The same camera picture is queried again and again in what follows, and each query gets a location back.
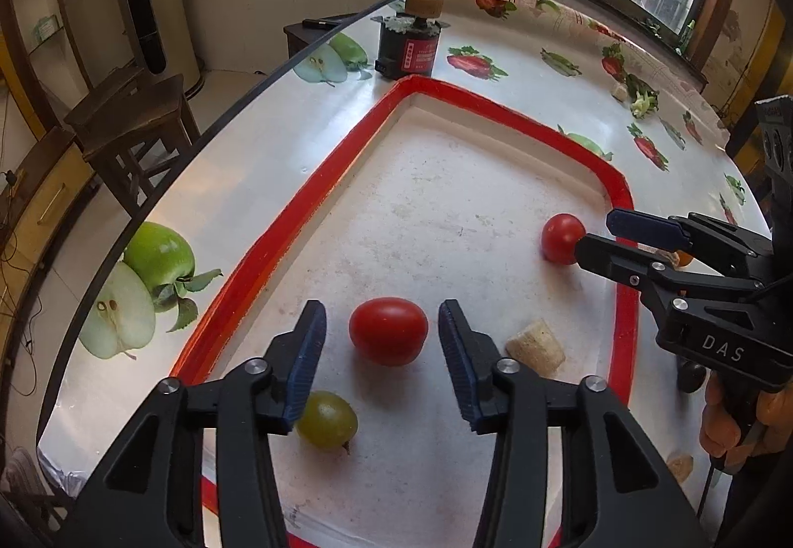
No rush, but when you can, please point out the beige sugarcane chunk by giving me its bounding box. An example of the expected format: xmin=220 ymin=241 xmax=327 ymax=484
xmin=505 ymin=319 xmax=566 ymax=381
xmin=666 ymin=452 xmax=695 ymax=484

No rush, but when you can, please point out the fruit printed tablecloth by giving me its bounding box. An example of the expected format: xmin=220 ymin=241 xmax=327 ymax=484
xmin=37 ymin=0 xmax=750 ymax=548

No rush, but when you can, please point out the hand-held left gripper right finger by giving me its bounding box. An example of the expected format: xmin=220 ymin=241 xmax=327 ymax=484
xmin=437 ymin=299 xmax=713 ymax=548

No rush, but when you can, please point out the red rimmed white tray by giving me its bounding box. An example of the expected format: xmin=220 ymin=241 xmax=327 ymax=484
xmin=170 ymin=74 xmax=639 ymax=548

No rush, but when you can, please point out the small red tomato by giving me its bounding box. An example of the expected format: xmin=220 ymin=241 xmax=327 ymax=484
xmin=541 ymin=214 xmax=586 ymax=266

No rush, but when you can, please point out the brown wooden stool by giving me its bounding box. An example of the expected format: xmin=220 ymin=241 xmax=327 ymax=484
xmin=63 ymin=66 xmax=202 ymax=218

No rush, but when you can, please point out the black motor with red label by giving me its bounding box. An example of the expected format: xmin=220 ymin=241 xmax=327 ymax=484
xmin=375 ymin=14 xmax=451 ymax=81

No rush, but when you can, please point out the yellow wooden panel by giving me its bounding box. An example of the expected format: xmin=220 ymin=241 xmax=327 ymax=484
xmin=728 ymin=0 xmax=793 ymax=159

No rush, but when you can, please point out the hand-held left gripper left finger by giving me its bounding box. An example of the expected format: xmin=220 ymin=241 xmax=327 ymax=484
xmin=53 ymin=300 xmax=328 ymax=548

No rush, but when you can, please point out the green grape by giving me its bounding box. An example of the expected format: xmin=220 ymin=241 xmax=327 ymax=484
xmin=296 ymin=391 xmax=359 ymax=453

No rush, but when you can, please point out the yellow wooden cabinet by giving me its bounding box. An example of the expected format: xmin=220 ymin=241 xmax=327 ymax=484
xmin=0 ymin=127 xmax=94 ymax=351

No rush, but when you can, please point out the large red tomato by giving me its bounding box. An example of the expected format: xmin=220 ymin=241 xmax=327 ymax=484
xmin=348 ymin=297 xmax=430 ymax=367

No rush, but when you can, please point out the black cable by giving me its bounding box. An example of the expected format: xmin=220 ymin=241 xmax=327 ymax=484
xmin=0 ymin=170 xmax=44 ymax=394

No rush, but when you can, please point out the white wall shelf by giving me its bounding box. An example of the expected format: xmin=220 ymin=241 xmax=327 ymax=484
xmin=6 ymin=0 xmax=69 ymax=109

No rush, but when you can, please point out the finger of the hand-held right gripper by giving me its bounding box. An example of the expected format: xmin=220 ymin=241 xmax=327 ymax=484
xmin=576 ymin=234 xmax=763 ymax=314
xmin=606 ymin=207 xmax=775 ymax=276

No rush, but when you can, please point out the small dark side table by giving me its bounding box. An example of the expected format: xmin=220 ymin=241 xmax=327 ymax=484
xmin=283 ymin=14 xmax=366 ymax=62

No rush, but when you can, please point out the person's right hand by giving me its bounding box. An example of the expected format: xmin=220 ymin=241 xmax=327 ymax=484
xmin=700 ymin=376 xmax=793 ymax=473

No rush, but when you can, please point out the green leafy vegetable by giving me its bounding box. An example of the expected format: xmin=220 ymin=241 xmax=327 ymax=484
xmin=624 ymin=72 xmax=661 ymax=118

